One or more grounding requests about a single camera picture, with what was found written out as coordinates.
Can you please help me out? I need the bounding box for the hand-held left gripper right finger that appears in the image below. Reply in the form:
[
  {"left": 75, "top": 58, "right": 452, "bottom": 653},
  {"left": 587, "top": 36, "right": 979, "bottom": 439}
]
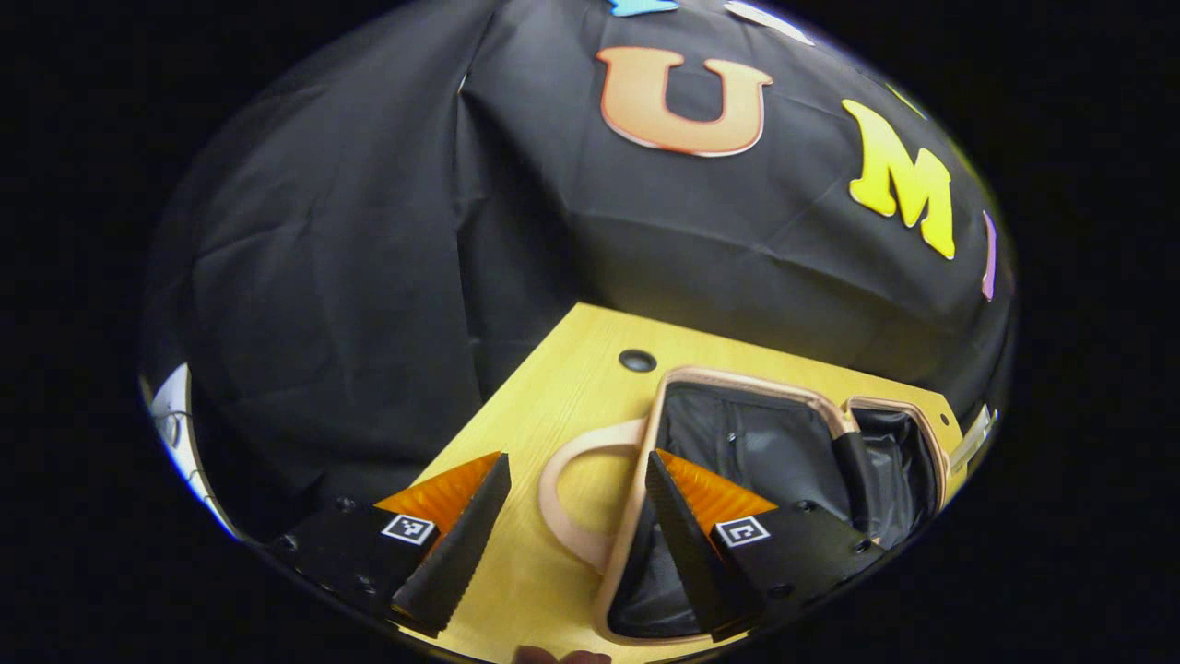
[{"left": 643, "top": 449, "right": 886, "bottom": 644}]

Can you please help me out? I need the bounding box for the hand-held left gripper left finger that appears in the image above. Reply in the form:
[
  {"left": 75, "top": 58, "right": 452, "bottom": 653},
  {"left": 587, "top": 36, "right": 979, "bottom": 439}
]
[{"left": 267, "top": 452, "right": 513, "bottom": 639}]

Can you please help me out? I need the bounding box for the pink suitcase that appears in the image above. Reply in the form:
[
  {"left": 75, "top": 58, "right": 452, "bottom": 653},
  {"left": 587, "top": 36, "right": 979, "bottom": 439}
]
[{"left": 539, "top": 366, "right": 950, "bottom": 646}]

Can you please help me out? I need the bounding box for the black backdrop cloth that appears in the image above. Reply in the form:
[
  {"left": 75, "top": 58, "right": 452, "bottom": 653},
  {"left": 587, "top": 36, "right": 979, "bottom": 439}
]
[{"left": 143, "top": 0, "right": 1015, "bottom": 545}]

